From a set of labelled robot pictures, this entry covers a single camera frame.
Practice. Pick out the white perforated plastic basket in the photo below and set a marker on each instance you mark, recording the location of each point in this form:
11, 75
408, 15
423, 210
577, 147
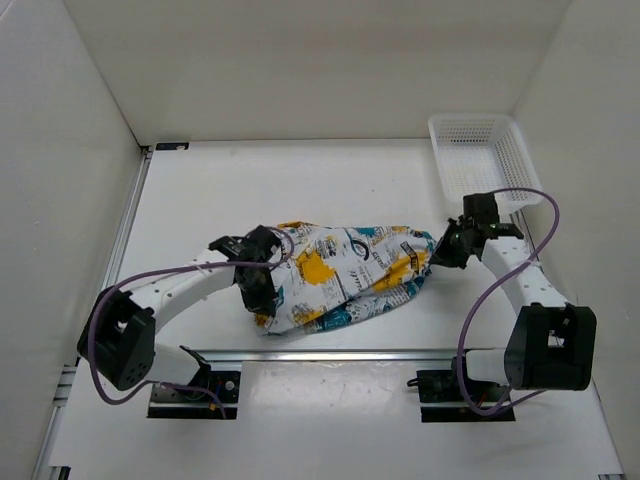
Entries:
477, 153

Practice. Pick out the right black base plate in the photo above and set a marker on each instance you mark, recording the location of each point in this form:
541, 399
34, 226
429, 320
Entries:
441, 401

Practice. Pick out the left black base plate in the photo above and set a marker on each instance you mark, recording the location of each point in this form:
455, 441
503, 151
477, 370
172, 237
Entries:
179, 404

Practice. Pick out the aluminium frame rail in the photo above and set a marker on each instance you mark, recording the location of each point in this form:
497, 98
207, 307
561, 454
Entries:
325, 406

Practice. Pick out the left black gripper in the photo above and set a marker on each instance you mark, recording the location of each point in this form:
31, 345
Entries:
262, 303

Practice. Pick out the white yellow teal printed shorts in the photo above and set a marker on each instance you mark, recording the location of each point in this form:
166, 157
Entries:
340, 276

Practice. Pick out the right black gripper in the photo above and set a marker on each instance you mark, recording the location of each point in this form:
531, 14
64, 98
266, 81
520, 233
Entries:
442, 255

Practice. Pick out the small black label tag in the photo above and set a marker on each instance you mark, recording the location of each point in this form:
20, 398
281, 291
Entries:
172, 146

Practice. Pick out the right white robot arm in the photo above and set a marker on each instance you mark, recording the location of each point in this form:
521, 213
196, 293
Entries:
551, 346

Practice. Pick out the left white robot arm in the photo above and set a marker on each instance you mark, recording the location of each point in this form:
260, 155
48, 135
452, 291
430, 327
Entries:
119, 338

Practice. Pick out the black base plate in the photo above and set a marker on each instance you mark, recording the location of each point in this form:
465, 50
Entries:
441, 401
179, 404

